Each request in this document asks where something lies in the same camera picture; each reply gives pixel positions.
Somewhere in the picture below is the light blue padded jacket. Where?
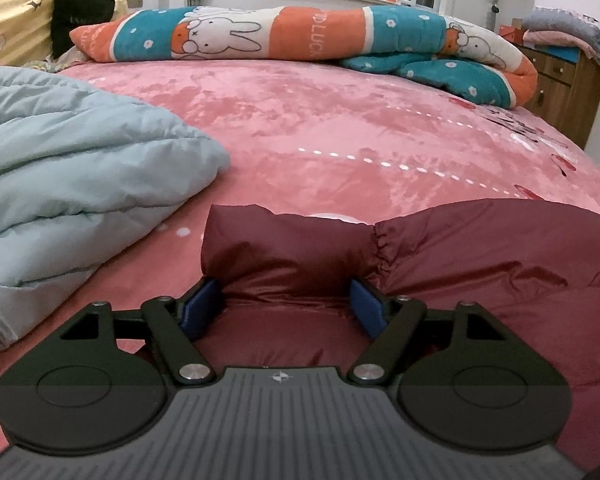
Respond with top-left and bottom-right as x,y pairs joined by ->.
0,66 -> 231,356

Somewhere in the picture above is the maroon down jacket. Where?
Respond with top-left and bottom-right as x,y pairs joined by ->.
192,197 -> 600,461

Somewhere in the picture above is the folded grey blanket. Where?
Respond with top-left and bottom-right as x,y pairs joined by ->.
521,7 -> 600,70

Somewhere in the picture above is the small orange box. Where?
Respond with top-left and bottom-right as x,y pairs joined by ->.
499,19 -> 526,43

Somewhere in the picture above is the folded pink blanket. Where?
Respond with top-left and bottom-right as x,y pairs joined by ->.
522,30 -> 588,50

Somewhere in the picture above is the yellow star-print cloth cover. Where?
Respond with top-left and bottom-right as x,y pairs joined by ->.
0,0 -> 130,67

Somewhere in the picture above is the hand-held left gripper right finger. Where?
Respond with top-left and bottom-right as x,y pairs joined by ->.
347,276 -> 508,386

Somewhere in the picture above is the rolled teal orange printed blanket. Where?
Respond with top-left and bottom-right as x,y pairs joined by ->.
69,5 -> 539,109

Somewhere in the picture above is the pink plush bed blanket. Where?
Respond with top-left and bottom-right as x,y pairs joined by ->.
0,57 -> 600,480

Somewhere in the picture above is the wooden cabinet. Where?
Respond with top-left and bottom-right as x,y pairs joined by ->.
515,42 -> 600,151

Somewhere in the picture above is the black cushion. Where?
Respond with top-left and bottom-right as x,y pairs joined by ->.
51,0 -> 117,58

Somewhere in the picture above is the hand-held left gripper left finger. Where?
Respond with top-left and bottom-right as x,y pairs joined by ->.
57,279 -> 221,386

